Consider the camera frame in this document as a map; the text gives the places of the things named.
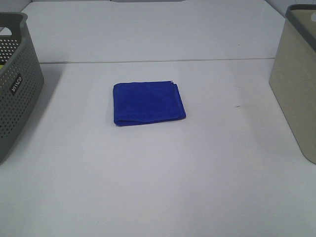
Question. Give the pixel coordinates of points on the blue towel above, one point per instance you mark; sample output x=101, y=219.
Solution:
x=139, y=103

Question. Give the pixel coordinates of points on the beige plastic basket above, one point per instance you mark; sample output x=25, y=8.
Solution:
x=293, y=76

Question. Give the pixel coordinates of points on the grey perforated plastic basket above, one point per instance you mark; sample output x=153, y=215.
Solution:
x=21, y=79

